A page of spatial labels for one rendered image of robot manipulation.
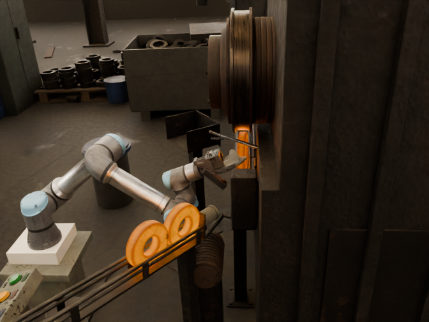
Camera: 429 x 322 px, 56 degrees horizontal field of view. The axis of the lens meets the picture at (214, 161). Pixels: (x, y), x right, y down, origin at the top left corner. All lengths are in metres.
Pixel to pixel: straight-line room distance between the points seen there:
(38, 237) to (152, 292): 0.63
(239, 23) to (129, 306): 1.42
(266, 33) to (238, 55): 0.14
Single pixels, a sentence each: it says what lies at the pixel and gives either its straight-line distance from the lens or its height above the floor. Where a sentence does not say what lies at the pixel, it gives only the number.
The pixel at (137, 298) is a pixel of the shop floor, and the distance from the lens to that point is 2.19.
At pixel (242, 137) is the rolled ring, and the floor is 0.84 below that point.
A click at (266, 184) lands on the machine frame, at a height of 0.87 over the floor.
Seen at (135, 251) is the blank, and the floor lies 0.75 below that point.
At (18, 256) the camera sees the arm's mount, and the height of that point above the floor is 0.35.
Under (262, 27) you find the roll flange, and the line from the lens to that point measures 1.50.
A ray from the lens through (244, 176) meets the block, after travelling 1.49.
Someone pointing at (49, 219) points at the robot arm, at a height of 0.49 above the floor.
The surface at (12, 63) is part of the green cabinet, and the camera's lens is 5.07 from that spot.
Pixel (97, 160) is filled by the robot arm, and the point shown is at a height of 0.82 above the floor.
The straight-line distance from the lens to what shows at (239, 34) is 1.44.
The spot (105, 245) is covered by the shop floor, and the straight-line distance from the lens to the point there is 2.57.
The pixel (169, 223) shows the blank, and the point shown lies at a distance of 1.35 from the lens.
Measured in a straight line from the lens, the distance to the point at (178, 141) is 2.30.
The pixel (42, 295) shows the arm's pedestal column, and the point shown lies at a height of 0.12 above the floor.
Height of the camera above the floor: 1.53
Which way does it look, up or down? 27 degrees down
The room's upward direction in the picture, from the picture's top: 2 degrees counter-clockwise
